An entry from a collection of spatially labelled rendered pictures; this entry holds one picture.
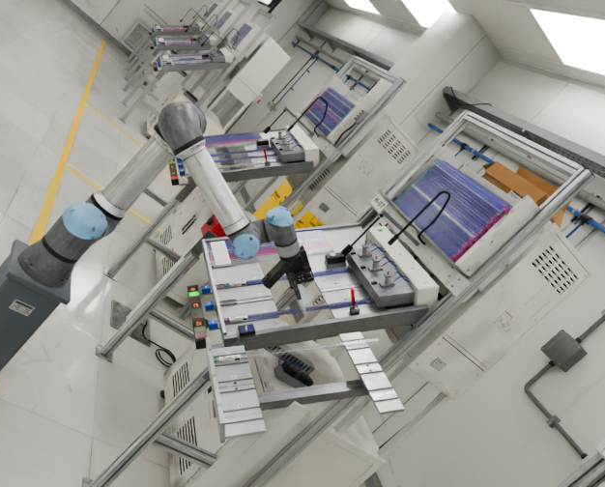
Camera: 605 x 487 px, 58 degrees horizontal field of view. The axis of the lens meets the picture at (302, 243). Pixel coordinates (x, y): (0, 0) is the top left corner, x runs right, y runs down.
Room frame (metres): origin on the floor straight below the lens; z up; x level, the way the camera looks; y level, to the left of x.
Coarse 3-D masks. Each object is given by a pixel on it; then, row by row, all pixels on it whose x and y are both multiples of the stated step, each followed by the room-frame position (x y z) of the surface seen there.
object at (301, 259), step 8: (296, 256) 1.70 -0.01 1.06; (304, 256) 1.73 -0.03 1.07; (296, 264) 1.73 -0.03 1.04; (304, 264) 1.74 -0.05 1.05; (288, 272) 1.73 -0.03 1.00; (296, 272) 1.72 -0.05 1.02; (304, 272) 1.73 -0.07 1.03; (312, 272) 1.74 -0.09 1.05; (288, 280) 1.76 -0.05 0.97; (296, 280) 1.73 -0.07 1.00; (304, 280) 1.75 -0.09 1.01; (312, 280) 1.75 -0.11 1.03
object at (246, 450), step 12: (288, 408) 1.44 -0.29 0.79; (300, 408) 1.45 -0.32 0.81; (264, 420) 1.47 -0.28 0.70; (276, 420) 1.44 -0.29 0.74; (288, 420) 1.45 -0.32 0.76; (276, 432) 1.45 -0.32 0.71; (240, 444) 1.47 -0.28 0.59; (252, 444) 1.44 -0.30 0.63; (264, 444) 1.45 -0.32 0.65; (228, 456) 1.47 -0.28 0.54; (240, 456) 1.44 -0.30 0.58; (252, 456) 1.45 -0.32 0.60; (216, 468) 1.47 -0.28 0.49; (228, 468) 1.44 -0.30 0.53; (240, 468) 1.45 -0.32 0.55; (204, 480) 1.46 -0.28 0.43; (216, 480) 1.44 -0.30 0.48; (228, 480) 1.45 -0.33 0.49
